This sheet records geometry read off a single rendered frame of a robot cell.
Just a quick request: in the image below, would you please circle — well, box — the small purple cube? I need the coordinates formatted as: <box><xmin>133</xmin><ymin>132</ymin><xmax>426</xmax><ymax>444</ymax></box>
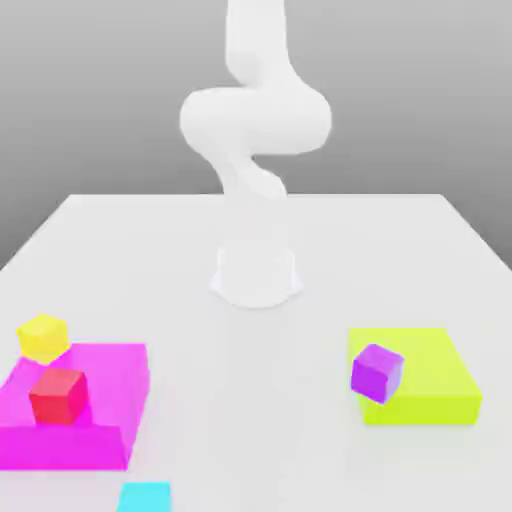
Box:
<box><xmin>350</xmin><ymin>342</ymin><xmax>406</xmax><ymax>406</ymax></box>

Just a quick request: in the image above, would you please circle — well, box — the small yellow cube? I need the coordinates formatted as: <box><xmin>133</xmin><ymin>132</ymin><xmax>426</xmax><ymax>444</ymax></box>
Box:
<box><xmin>16</xmin><ymin>313</ymin><xmax>72</xmax><ymax>366</ymax></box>

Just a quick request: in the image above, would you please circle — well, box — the small red cube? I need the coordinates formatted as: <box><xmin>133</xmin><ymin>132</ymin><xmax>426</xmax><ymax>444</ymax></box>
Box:
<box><xmin>28</xmin><ymin>367</ymin><xmax>90</xmax><ymax>427</ymax></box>

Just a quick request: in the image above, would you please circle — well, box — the small cyan cube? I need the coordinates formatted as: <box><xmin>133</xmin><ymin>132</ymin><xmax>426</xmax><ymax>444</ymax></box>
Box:
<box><xmin>116</xmin><ymin>481</ymin><xmax>174</xmax><ymax>512</ymax></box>

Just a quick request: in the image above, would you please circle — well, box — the large magenta box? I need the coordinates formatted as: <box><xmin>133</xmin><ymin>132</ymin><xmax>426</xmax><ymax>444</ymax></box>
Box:
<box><xmin>0</xmin><ymin>342</ymin><xmax>151</xmax><ymax>472</ymax></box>

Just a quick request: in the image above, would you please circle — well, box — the large lime box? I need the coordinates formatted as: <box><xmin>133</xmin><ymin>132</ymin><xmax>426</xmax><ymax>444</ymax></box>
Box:
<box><xmin>346</xmin><ymin>327</ymin><xmax>484</xmax><ymax>426</ymax></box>

